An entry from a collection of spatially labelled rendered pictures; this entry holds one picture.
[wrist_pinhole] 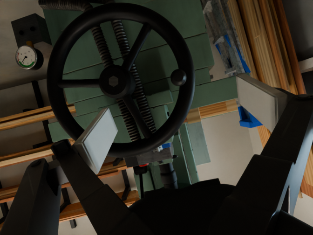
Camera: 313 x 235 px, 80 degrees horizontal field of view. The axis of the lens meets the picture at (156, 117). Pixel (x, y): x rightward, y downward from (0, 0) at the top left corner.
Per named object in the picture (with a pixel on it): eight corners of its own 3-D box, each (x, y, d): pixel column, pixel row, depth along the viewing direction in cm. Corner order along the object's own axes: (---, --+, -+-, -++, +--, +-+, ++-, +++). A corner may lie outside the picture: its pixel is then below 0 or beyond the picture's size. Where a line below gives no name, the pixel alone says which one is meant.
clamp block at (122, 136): (166, 103, 43) (174, 141, 44) (169, 103, 56) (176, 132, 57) (105, 118, 45) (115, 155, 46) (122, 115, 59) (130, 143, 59)
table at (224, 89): (267, 64, 40) (273, 91, 40) (229, 80, 70) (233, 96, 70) (20, 127, 48) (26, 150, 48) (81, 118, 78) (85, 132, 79)
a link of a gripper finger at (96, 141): (98, 174, 14) (89, 176, 14) (118, 131, 21) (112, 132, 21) (82, 141, 13) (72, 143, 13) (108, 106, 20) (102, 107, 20)
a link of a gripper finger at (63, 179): (77, 185, 13) (37, 193, 13) (99, 144, 17) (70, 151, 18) (66, 168, 12) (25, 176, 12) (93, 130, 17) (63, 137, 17)
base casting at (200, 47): (209, 31, 50) (217, 65, 50) (193, 69, 107) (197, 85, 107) (58, 75, 56) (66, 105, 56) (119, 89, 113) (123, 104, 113)
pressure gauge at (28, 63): (30, 34, 49) (39, 65, 49) (41, 39, 53) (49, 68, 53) (10, 41, 50) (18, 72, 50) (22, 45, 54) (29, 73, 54)
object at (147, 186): (149, 170, 89) (156, 200, 90) (151, 164, 98) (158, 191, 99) (132, 173, 91) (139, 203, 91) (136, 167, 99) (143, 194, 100)
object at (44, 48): (34, 11, 51) (42, 41, 52) (62, 29, 64) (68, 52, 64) (8, 21, 52) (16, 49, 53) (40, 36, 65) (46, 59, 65)
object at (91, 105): (207, 66, 50) (211, 81, 51) (199, 77, 71) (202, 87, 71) (73, 103, 56) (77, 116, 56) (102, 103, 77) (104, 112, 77)
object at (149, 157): (169, 142, 45) (174, 164, 45) (171, 134, 56) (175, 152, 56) (118, 153, 46) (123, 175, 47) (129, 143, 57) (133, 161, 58)
